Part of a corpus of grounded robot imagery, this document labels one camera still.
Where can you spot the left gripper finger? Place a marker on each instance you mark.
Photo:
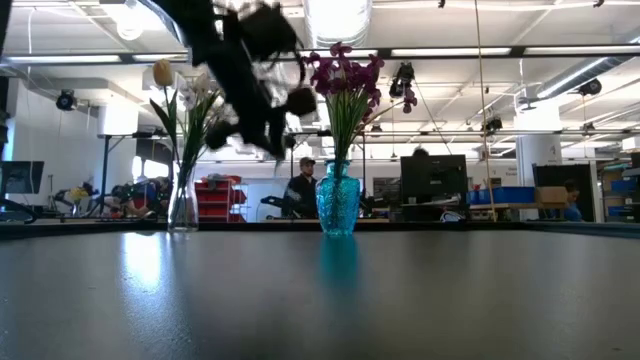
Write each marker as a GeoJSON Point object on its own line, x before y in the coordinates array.
{"type": "Point", "coordinates": [281, 132]}
{"type": "Point", "coordinates": [266, 137]}

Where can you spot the blue glass vase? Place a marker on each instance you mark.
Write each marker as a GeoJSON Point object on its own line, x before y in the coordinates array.
{"type": "Point", "coordinates": [338, 200]}

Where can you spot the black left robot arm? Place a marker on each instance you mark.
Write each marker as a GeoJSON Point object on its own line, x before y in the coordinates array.
{"type": "Point", "coordinates": [200, 30]}

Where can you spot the black background robot arm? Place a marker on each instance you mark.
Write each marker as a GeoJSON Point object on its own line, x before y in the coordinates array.
{"type": "Point", "coordinates": [272, 201]}

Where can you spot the clear glass vase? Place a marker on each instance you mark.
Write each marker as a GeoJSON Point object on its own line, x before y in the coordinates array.
{"type": "Point", "coordinates": [182, 205]}

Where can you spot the person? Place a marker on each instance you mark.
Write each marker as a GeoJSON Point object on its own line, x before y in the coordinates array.
{"type": "Point", "coordinates": [155, 192]}
{"type": "Point", "coordinates": [572, 210]}
{"type": "Point", "coordinates": [421, 151]}
{"type": "Point", "coordinates": [122, 197]}
{"type": "Point", "coordinates": [301, 192]}

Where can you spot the red shelf rack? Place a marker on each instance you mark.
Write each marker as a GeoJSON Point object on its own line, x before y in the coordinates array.
{"type": "Point", "coordinates": [220, 195]}

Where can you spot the black hanging ceiling fixture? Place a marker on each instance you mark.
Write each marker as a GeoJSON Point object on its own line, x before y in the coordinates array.
{"type": "Point", "coordinates": [493, 124]}
{"type": "Point", "coordinates": [66, 100]}
{"type": "Point", "coordinates": [591, 87]}
{"type": "Point", "coordinates": [404, 77]}

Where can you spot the black computer monitor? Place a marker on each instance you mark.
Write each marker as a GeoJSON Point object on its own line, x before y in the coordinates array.
{"type": "Point", "coordinates": [432, 177]}

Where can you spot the black table mat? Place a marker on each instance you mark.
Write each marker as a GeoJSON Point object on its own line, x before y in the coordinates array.
{"type": "Point", "coordinates": [320, 300]}

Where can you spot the rig light bar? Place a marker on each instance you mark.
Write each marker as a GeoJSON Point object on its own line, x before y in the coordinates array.
{"type": "Point", "coordinates": [450, 52]}

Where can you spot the yellow flower bunch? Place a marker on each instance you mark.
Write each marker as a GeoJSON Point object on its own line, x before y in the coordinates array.
{"type": "Point", "coordinates": [78, 193]}

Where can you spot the blue plastic bin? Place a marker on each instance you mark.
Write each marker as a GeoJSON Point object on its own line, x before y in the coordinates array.
{"type": "Point", "coordinates": [500, 195]}

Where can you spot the dark side monitor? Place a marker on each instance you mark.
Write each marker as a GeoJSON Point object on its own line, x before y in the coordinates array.
{"type": "Point", "coordinates": [22, 177]}

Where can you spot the black panel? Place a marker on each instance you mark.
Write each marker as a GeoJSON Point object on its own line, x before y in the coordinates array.
{"type": "Point", "coordinates": [550, 175]}

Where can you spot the cardboard box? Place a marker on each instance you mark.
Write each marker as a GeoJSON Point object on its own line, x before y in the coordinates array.
{"type": "Point", "coordinates": [550, 195]}

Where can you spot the shelf with blue bins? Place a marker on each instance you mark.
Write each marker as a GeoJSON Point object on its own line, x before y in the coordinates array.
{"type": "Point", "coordinates": [625, 187]}

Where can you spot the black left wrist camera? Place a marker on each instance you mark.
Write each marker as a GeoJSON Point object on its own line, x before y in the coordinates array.
{"type": "Point", "coordinates": [267, 30]}

